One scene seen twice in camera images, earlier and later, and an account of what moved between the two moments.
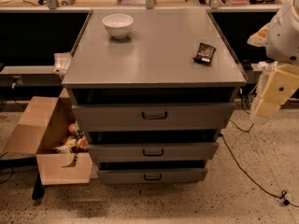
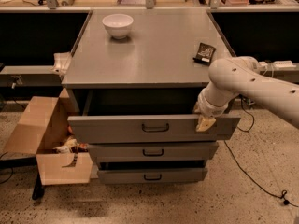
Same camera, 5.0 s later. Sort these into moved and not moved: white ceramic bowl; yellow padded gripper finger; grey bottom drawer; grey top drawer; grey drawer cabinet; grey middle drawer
Moved: yellow padded gripper finger; grey top drawer
Not moved: grey middle drawer; white ceramic bowl; grey bottom drawer; grey drawer cabinet
